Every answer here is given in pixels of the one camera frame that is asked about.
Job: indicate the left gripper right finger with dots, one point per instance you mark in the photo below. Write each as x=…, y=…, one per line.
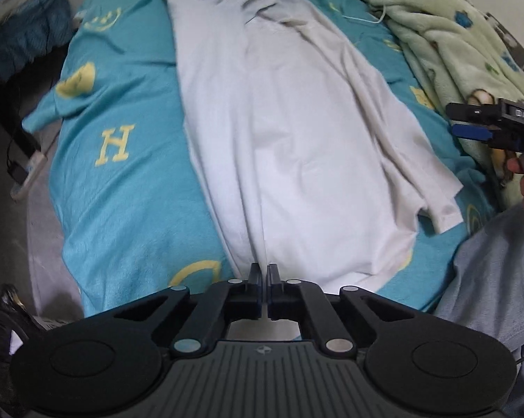
x=305, y=304

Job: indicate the green cartoon fleece blanket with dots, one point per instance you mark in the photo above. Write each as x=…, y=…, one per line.
x=454, y=53

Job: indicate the white t-shirt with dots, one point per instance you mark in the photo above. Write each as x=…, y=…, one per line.
x=305, y=156

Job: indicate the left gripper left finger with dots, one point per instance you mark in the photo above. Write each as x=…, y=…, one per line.
x=214, y=311

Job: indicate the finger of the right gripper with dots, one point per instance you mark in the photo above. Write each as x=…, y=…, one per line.
x=475, y=132
x=488, y=114

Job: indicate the grey trouser leg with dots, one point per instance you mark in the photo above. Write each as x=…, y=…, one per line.
x=487, y=292

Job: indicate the white bed frame rail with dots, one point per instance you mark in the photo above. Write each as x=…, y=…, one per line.
x=36, y=147

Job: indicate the teal patterned bed sheet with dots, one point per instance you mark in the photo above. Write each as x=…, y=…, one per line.
x=123, y=188

